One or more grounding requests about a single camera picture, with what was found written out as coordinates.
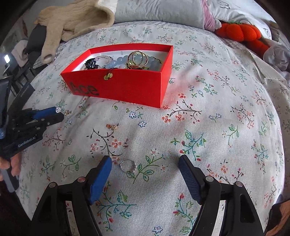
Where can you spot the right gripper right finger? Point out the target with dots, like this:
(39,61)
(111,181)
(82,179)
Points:
(240,216)

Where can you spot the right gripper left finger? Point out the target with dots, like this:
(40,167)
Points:
(50,216)

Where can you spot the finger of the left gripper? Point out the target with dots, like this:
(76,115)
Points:
(48,113)
(48,122)

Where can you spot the small gold earring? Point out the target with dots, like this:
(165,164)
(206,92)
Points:
(112,126)

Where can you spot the black claw hair clip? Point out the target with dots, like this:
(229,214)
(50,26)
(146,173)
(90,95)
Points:
(91,64)

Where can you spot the left hand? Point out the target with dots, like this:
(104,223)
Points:
(14,163)

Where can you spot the right hand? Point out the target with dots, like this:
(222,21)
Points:
(278,222)

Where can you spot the red Ace box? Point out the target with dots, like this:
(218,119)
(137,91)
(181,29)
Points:
(143,87)

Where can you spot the beige fleece garment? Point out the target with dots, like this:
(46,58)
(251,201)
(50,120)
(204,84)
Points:
(64,23)

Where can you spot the floral bed cover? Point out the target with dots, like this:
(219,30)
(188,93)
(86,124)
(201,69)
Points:
(224,108)

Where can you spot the crumpled grey clothes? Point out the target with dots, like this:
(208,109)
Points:
(278,57)

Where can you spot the grey pillow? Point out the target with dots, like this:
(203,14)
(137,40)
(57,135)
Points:
(189,13)

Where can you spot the orange pumpkin plush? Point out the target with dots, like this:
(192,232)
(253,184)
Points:
(246,34)

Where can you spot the white pillow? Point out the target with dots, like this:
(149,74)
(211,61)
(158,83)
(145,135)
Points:
(247,12)

